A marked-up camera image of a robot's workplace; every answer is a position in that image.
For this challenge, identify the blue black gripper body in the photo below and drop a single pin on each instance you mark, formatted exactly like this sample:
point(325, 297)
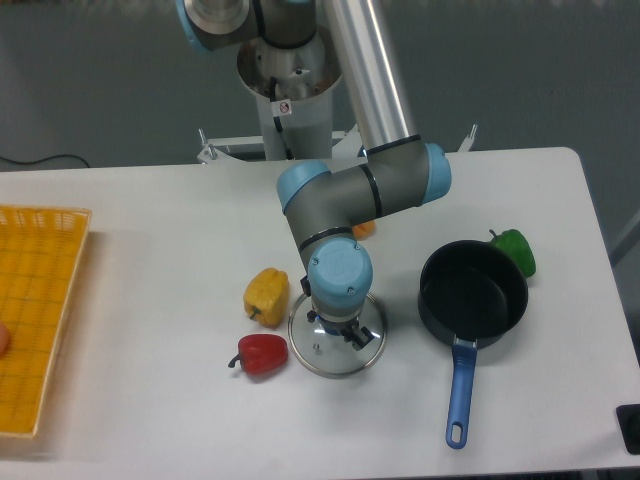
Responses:
point(348, 329)

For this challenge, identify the round glass pot lid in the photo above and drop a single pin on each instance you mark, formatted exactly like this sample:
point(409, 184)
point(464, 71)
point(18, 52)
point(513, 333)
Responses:
point(328, 355)

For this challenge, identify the yellow bell pepper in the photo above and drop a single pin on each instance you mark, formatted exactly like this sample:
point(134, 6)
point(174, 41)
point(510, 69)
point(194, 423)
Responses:
point(266, 297)

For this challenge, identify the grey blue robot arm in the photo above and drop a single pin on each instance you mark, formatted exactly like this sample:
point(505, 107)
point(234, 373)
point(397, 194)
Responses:
point(322, 206)

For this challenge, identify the red bell pepper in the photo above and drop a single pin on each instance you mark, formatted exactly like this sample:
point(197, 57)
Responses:
point(259, 354)

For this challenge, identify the orange pumpkin wedge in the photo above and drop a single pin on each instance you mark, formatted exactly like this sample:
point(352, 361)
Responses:
point(364, 230)

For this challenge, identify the green bell pepper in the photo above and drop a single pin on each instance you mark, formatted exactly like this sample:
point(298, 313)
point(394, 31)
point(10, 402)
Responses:
point(513, 243)

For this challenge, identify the black box at table edge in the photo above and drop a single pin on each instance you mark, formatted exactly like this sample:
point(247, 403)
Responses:
point(628, 417)

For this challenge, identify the yellow woven basket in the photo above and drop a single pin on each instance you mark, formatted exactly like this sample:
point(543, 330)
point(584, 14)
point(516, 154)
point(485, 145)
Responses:
point(41, 252)

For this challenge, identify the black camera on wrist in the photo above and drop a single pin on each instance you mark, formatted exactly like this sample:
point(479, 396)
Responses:
point(306, 286)

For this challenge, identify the black pot blue handle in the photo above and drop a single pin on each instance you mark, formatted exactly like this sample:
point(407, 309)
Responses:
point(470, 295)

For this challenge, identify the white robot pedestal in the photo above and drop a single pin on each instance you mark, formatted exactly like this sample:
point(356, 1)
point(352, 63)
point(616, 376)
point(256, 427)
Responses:
point(291, 65)

